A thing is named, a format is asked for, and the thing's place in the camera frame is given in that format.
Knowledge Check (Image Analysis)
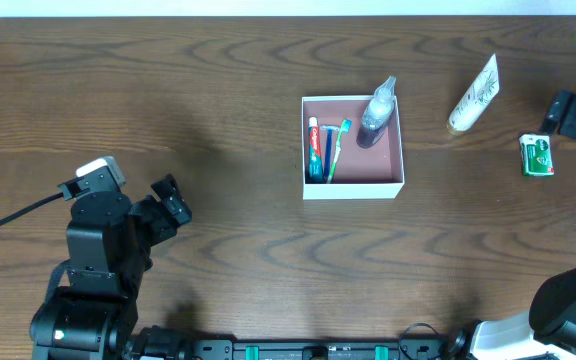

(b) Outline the green white toothbrush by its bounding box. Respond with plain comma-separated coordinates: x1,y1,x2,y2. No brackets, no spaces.
326,119,352,184

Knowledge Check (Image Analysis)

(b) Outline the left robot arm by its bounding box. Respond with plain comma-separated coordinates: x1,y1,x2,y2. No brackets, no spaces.
29,168,192,359

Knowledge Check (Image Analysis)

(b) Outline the blue disposable razor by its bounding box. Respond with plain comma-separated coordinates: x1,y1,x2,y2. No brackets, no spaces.
321,125,340,181

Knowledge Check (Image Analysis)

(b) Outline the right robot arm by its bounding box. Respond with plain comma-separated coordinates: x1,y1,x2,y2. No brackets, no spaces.
440,90,576,359

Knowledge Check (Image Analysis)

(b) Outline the white lotion tube gold cap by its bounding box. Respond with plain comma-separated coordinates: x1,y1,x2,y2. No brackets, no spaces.
447,54,500,136

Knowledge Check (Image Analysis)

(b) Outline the white box pink interior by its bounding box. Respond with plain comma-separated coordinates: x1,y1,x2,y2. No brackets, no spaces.
301,95,405,200

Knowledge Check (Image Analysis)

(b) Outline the Colgate toothpaste tube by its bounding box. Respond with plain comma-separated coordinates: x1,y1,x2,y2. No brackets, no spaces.
308,116,324,183

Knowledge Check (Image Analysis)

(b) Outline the green Dettol soap bar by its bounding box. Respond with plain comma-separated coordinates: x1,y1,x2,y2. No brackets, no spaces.
519,134,554,177

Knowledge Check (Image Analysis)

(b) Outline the clear foam soap pump bottle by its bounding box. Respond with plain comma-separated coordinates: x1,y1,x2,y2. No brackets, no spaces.
357,76,396,149

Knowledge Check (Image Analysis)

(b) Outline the black mounting rail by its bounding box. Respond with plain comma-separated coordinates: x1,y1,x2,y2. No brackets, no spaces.
122,323,464,360

